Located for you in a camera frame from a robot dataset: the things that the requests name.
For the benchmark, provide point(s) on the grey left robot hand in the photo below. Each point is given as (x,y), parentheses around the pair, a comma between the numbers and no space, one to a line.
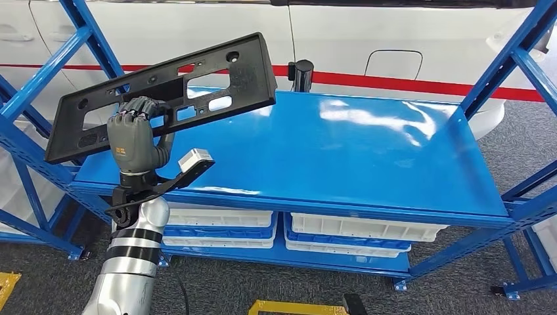
(130,143)

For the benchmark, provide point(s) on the black plastic plate bracket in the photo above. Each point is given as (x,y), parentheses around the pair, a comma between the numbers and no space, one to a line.
(252,82)

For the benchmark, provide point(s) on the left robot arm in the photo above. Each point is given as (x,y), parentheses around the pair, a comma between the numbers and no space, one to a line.
(130,282)

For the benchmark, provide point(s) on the blue metal shelf rack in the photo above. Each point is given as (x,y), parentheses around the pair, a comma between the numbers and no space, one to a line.
(533,256)
(348,165)
(52,241)

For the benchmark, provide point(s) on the large white plastic bin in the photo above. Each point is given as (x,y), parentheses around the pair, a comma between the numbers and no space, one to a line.
(52,195)
(548,243)

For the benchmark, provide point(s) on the yellow floor tape square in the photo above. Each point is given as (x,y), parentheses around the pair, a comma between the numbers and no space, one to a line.
(8,287)
(296,308)

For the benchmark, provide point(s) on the white car with red stripe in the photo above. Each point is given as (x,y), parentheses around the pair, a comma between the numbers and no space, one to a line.
(348,34)

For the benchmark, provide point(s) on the black robot foot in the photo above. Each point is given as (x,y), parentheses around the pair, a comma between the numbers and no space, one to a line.
(354,306)

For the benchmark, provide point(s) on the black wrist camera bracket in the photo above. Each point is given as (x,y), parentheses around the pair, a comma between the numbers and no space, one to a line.
(182,178)

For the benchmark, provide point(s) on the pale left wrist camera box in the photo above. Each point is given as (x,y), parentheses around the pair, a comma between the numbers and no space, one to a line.
(193,158)

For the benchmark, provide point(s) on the black cylindrical post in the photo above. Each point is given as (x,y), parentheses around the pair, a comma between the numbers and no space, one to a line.
(302,76)

